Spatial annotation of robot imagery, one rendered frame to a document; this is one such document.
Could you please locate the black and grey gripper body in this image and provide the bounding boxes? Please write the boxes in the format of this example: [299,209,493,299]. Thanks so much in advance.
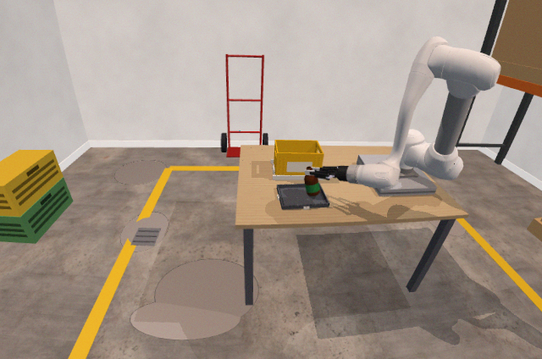
[329,166,349,182]

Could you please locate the brown bottle with green label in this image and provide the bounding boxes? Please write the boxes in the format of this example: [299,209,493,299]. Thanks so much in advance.
[304,167,320,196]

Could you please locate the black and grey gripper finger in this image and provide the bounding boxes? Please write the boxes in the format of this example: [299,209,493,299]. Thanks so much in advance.
[304,169,335,180]
[312,166,339,171]

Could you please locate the yellow box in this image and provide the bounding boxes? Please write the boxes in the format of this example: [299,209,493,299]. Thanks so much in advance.
[274,140,323,175]

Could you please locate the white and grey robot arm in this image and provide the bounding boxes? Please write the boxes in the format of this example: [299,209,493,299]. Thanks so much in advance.
[346,36,501,190]

